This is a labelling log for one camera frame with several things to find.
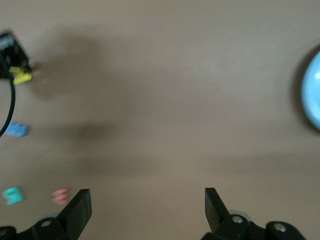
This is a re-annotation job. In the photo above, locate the blue foam small m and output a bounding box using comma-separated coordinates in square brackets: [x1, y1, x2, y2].
[4, 121, 30, 138]

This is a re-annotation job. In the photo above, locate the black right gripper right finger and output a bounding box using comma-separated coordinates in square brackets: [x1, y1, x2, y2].
[201, 187, 251, 240]

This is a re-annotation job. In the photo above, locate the teal foam letter R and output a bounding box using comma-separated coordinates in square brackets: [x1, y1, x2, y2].
[1, 186, 26, 206]

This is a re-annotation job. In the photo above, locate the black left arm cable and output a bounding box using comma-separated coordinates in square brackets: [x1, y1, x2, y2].
[0, 53, 16, 138]

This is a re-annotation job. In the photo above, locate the blue plate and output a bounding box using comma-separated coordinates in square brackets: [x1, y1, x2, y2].
[301, 51, 320, 136]

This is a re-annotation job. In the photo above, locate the yellow foam letter H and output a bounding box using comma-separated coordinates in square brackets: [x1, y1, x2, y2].
[8, 66, 33, 85]

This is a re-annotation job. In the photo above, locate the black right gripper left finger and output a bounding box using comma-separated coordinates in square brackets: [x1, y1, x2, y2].
[31, 189, 93, 240]

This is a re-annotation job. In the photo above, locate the pink foam letter w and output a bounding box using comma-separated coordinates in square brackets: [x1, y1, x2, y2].
[51, 187, 71, 204]

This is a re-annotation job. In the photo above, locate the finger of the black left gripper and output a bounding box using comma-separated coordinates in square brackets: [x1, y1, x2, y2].
[0, 31, 32, 79]

